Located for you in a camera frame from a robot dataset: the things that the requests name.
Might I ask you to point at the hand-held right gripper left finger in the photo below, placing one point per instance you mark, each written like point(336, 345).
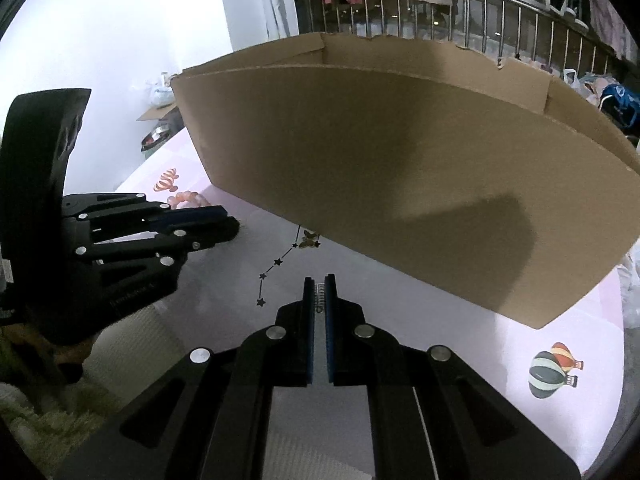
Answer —
point(309, 320)

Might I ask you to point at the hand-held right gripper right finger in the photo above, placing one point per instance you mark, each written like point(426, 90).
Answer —
point(330, 320)

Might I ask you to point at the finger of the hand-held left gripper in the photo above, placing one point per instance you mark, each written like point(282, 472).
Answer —
point(215, 232)
point(200, 215)

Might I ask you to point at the large brown cardboard box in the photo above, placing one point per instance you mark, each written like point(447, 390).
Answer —
point(400, 160)

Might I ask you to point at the golden butterfly pendant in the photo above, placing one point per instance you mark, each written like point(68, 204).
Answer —
point(308, 240)

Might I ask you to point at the metal bowl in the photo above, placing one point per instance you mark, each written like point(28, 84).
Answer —
point(155, 140)

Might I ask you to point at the open printed cardboard box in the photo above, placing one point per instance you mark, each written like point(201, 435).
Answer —
point(160, 112)

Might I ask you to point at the white plastic bag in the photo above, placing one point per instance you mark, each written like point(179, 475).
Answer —
point(631, 285)
point(162, 90)

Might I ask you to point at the cream knit cushion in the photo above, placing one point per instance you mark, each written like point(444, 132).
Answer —
point(140, 345)

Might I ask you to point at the pink balloon-print tablecloth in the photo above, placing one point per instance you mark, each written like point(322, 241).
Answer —
point(475, 360)

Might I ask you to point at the pale green fluffy rug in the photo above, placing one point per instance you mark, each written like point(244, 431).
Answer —
point(30, 410)

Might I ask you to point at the white curtain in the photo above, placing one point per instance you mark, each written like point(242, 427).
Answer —
point(280, 0)

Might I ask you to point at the metal balcony railing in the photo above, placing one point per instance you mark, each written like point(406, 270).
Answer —
point(500, 25)

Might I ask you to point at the clear plastic bag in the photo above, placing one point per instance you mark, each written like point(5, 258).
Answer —
point(580, 82)

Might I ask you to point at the blue bag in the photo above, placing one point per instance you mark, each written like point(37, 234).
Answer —
point(620, 102)

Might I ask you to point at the hanging pale pink garment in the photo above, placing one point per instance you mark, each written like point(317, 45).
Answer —
point(607, 15)

